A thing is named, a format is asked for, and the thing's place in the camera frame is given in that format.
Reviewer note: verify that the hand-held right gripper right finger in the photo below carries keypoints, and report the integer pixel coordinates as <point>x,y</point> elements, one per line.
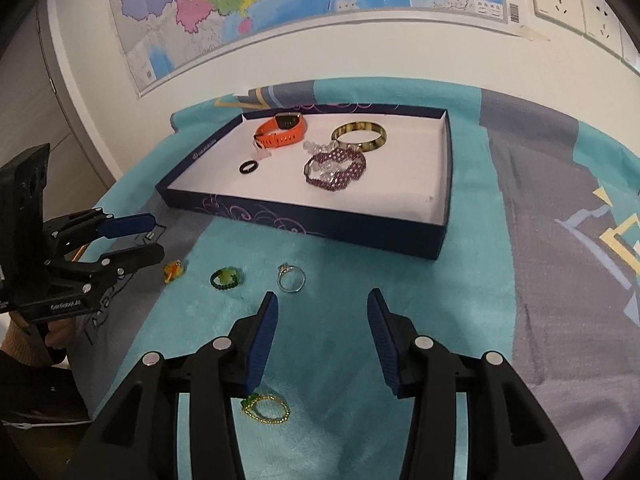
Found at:
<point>385,345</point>

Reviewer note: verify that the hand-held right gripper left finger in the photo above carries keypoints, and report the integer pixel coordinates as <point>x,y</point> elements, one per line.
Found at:
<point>262,345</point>

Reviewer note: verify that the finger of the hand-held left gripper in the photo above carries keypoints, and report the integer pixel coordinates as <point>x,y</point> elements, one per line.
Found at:
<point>132,260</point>
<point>125,225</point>

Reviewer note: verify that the dark blue shallow box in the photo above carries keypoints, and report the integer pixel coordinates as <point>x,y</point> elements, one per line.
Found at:
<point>400,185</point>

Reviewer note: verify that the orange smartwatch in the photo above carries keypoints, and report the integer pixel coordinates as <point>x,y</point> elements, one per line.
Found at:
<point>295,132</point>

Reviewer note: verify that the olive jade bangle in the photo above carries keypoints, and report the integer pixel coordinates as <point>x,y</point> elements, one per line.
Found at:
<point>362,147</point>

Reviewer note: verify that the person's left forearm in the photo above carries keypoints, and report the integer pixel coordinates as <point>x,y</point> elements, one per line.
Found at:
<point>35,390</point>

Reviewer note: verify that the person's left hand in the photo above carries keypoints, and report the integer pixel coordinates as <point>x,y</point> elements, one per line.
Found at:
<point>60,335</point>

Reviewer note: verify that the gold edged smartphone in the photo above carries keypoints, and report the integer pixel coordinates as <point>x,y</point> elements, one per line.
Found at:
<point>80,253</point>

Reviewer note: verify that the printed teal grey blanket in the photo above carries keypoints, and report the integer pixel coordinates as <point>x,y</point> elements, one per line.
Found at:
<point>450,310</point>

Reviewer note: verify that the beige cabinet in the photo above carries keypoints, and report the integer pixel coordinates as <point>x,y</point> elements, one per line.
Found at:
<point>50,110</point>

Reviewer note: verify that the tape strip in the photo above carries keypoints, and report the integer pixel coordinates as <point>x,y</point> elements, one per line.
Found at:
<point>534,34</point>

